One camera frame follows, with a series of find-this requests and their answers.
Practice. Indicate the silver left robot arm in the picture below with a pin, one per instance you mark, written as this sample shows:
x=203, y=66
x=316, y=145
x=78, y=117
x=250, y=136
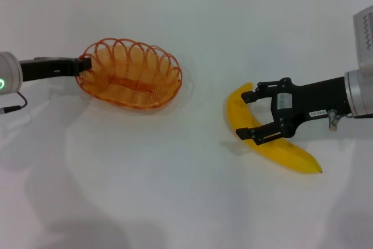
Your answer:
x=10, y=74

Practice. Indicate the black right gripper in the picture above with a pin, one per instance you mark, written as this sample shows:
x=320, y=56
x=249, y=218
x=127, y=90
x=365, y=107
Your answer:
x=314, y=100

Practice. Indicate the yellow banana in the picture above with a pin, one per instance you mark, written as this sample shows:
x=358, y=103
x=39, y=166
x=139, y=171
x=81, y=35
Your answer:
x=285, y=152

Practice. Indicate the silver connector plug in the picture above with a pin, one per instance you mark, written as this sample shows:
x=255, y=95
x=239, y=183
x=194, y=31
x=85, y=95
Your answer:
x=333, y=119

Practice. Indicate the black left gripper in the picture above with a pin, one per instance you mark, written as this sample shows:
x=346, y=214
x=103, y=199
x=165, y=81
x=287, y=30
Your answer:
x=43, y=68

